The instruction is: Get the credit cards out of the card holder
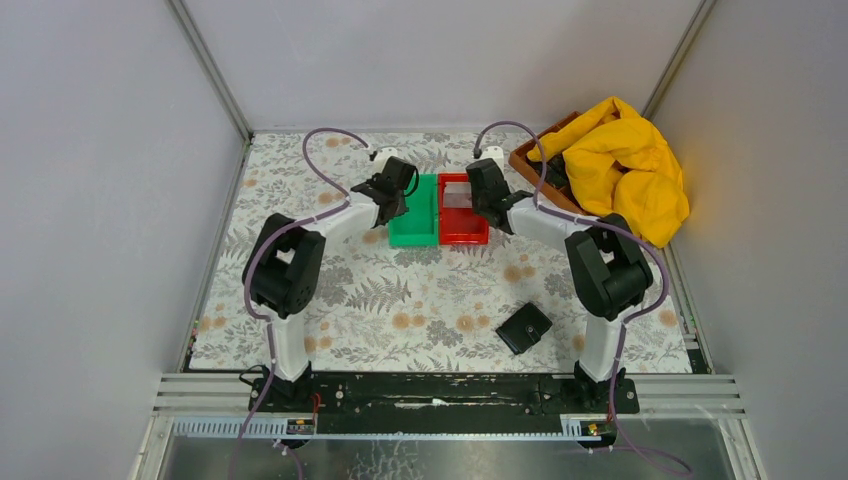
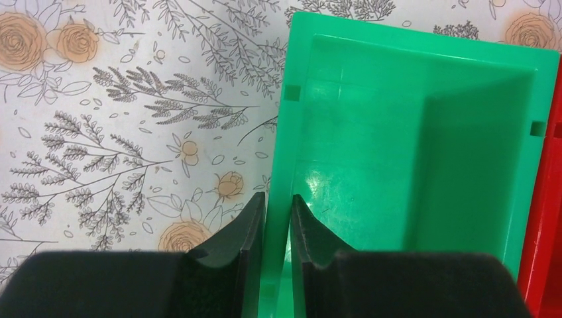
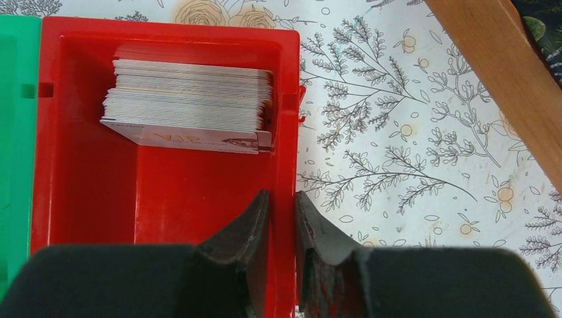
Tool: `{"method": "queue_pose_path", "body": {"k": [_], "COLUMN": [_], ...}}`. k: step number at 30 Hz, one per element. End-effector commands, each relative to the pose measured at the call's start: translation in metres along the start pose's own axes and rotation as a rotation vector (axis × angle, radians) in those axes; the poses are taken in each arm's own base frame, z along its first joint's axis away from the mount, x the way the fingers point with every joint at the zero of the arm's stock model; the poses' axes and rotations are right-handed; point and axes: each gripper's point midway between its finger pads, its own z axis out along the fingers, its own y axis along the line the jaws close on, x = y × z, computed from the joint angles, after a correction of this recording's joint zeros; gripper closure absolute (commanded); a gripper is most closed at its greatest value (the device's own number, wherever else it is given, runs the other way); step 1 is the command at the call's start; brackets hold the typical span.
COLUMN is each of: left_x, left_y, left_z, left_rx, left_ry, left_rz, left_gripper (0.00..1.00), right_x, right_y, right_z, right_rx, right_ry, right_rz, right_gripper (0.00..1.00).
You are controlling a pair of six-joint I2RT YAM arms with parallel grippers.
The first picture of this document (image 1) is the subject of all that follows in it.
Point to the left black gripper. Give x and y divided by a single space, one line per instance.
400 208

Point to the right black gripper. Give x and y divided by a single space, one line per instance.
474 202

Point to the red plastic bin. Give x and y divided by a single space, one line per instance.
459 226

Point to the green plastic bin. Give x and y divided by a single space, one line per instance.
418 227

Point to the black leather card holder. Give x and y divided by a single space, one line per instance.
524 328

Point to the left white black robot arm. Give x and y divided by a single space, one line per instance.
282 273

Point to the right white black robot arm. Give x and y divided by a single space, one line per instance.
610 273

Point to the clear card stack in bin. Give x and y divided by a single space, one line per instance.
457 195

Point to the dark items in tray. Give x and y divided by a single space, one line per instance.
555 174

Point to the brown wooden tray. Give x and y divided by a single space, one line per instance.
531 171

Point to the yellow cloth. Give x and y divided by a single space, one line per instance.
617 161

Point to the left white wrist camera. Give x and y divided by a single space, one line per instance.
379 157

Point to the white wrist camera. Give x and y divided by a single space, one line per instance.
494 153
379 157

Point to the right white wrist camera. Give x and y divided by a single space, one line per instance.
494 153

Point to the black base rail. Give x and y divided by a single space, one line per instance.
349 403

